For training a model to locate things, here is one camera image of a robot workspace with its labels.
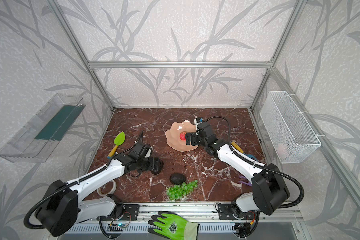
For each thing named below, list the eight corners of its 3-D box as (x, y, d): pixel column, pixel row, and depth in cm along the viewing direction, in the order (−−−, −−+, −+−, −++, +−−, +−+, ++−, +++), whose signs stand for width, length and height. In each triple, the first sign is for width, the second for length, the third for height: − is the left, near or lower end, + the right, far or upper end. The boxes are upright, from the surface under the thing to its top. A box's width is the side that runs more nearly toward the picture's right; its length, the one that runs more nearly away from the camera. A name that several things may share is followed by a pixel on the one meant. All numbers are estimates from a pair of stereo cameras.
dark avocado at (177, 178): (169, 183, 85) (168, 180, 81) (173, 174, 89) (172, 170, 84) (183, 188, 83) (182, 185, 79) (186, 178, 87) (186, 175, 82)
